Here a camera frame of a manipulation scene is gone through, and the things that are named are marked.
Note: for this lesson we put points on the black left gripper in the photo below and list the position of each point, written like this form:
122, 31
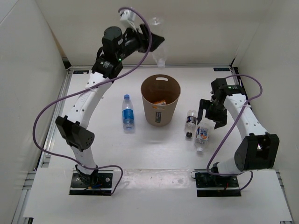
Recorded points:
143, 39

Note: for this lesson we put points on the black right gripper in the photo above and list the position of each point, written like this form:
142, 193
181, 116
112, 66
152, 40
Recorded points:
221, 120

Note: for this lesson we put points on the clear unlabelled plastic bottle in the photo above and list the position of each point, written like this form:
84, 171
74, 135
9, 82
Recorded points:
156, 25

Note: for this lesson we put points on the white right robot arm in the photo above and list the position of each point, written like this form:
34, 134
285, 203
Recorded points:
258, 148

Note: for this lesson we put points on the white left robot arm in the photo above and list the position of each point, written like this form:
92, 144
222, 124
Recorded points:
116, 46

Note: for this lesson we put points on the orange packet inside bin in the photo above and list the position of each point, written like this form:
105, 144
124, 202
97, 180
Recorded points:
160, 102

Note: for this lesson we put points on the beige round waste bin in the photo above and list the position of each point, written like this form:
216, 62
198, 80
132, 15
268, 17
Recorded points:
160, 94

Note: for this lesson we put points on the clear bottle black label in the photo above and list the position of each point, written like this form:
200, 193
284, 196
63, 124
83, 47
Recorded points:
191, 123

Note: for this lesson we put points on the clear bottle blue orange label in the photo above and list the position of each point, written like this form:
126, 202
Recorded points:
202, 136

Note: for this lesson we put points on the clear bottle blue cap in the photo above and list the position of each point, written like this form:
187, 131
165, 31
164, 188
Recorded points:
128, 115

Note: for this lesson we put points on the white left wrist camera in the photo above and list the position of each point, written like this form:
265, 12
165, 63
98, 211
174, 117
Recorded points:
127, 19

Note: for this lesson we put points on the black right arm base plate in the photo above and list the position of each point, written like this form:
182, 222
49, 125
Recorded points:
215, 186

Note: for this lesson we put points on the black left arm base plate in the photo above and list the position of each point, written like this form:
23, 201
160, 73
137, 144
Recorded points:
101, 185

